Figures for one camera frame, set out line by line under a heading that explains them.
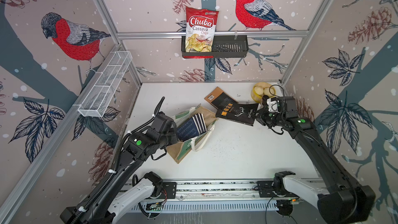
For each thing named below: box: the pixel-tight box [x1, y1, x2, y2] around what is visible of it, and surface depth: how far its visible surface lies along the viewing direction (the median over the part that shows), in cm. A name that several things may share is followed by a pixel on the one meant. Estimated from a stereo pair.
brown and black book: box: [204, 86, 239, 110], surface depth 113 cm
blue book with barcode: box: [176, 117, 200, 142], surface depth 87 cm
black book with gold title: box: [215, 102, 259, 127], surface depth 81 cm
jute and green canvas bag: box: [165, 103, 219, 165], surface depth 85 cm
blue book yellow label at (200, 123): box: [196, 113, 205, 133], surface depth 87 cm
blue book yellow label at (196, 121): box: [191, 114, 202, 135], surface depth 87 cm
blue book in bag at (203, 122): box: [199, 113, 208, 133], surface depth 87 cm
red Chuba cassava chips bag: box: [182, 6, 220, 59], surface depth 87 cm
